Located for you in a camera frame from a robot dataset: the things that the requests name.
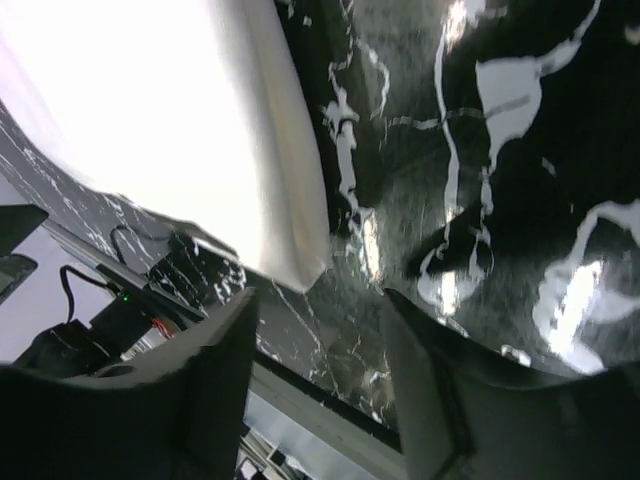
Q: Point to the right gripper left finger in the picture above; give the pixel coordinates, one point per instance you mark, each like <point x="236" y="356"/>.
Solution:
<point x="173" y="412"/>

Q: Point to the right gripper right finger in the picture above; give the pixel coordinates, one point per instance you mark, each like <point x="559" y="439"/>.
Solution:
<point x="466" y="412"/>

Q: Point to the white t-shirt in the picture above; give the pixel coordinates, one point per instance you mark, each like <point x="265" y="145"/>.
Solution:
<point x="190" y="110"/>

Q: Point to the black marbled table mat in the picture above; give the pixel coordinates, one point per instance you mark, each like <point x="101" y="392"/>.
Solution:
<point x="480" y="157"/>

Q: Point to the aluminium rail extrusion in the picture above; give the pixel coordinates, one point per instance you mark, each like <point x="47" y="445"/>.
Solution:
<point x="323" y="442"/>

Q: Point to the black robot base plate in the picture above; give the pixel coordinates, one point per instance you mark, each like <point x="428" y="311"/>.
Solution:
<point x="140" y="316"/>

